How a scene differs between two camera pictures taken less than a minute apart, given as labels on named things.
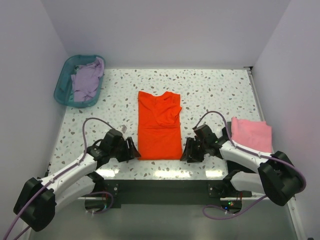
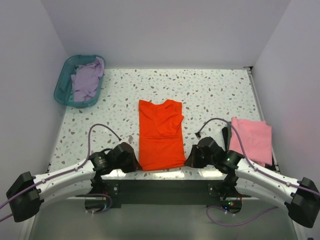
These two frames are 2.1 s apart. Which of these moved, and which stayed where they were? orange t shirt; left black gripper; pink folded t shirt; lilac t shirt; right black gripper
Moved: left black gripper; right black gripper; orange t shirt
Stayed: lilac t shirt; pink folded t shirt
